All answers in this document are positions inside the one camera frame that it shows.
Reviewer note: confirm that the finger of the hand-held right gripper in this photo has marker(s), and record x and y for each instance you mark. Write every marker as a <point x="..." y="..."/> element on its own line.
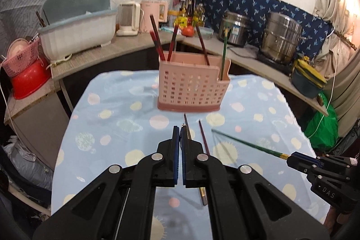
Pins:
<point x="306" y="159"/>
<point x="301" y="167"/>

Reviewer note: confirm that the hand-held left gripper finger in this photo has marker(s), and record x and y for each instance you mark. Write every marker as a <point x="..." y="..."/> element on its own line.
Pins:
<point x="182" y="150"/>
<point x="176" y="150"/>

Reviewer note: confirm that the dark red chopstick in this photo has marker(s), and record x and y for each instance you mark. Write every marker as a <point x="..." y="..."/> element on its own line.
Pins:
<point x="204" y="136"/>
<point x="173" y="43"/>
<point x="188" y="127"/>
<point x="156" y="34"/>
<point x="157" y="48"/>
<point x="202" y="46"/>

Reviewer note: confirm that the green chopstick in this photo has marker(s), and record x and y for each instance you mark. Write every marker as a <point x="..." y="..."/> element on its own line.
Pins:
<point x="253" y="145"/>
<point x="223" y="54"/>

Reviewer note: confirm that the pink plastic utensil holder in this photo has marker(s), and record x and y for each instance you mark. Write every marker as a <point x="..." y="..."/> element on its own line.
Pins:
<point x="191" y="88"/>

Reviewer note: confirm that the green plastic bag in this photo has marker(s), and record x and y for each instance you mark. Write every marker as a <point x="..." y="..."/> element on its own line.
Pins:
<point x="322" y="124"/>

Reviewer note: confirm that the blue dotted tablecloth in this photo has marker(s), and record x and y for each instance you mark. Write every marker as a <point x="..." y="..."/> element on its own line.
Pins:
<point x="126" y="116"/>

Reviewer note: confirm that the yellow and grey lunch box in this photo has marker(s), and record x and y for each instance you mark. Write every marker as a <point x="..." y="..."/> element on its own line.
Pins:
<point x="306" y="79"/>

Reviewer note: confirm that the black induction cooker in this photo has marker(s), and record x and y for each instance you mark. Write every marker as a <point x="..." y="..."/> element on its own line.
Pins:
<point x="274" y="65"/>

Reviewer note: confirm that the beige curtain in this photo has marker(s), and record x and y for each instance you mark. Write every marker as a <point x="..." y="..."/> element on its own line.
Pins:
<point x="346" y="60"/>

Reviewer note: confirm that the red tomato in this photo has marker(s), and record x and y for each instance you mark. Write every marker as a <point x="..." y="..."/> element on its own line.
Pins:
<point x="188" y="31"/>

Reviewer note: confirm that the clear lidded food container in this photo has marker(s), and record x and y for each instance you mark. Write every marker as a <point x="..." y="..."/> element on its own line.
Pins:
<point x="208" y="32"/>

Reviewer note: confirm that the blue white packet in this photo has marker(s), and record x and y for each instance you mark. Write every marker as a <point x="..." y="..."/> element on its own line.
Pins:
<point x="167" y="29"/>

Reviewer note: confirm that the steel steamer pot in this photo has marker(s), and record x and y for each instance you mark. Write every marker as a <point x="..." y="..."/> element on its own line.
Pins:
<point x="281" y="37"/>

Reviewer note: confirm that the bamboo stick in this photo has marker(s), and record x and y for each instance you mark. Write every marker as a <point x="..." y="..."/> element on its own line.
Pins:
<point x="344" y="39"/>

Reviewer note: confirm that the yellow label bottle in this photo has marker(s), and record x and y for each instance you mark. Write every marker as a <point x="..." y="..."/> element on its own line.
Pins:
<point x="181" y="22"/>

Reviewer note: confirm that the steel rice cooker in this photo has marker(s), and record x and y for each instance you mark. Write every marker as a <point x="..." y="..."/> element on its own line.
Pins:
<point x="237" y="29"/>

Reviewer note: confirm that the dark bottle with red label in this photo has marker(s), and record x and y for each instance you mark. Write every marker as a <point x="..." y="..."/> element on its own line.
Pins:
<point x="190" y="15"/>

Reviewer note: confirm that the pink electric kettle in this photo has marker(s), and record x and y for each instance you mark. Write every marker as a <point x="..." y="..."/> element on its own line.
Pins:
<point x="150" y="13"/>

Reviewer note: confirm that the white glass kettle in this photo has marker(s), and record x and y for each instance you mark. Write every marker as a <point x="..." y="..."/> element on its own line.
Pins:
<point x="128" y="18"/>

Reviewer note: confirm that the grey lidded dish drainer box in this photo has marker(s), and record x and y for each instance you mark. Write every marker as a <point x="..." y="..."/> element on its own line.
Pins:
<point x="78" y="34"/>

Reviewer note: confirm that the grey plastic bag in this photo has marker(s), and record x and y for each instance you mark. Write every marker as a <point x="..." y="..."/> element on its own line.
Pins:
<point x="25" y="164"/>

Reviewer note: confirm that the red plastic basin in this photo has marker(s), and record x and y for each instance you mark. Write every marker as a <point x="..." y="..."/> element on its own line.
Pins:
<point x="31" y="82"/>

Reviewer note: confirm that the blue printed cloth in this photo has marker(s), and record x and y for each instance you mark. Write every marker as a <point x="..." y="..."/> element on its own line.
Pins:
<point x="253" y="3"/>

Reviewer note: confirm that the pink plastic basket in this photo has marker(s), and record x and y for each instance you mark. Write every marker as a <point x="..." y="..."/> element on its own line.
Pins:
<point x="22" y="67"/>

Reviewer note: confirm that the dark brown chopstick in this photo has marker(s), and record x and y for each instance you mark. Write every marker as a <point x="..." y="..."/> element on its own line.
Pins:
<point x="46" y="17"/>
<point x="40" y="19"/>

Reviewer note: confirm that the pink plate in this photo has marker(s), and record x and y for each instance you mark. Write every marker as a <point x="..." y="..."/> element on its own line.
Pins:
<point x="18" y="48"/>

